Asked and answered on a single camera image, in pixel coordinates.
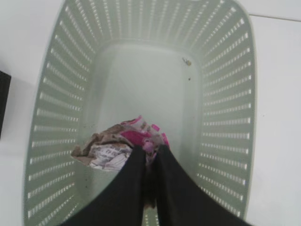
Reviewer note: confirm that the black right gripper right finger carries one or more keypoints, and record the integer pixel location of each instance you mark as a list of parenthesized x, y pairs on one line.
[(180, 202)]

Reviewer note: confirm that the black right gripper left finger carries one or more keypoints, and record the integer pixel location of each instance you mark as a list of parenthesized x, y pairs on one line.
[(121, 202)]

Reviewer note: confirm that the large paper ball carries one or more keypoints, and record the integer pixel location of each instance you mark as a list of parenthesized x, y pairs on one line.
[(110, 149)]

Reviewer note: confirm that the green plastic basket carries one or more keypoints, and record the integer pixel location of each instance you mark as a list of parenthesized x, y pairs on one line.
[(187, 66)]

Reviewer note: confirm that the black mesh pen holder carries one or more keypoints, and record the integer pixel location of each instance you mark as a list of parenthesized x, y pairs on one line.
[(5, 81)]

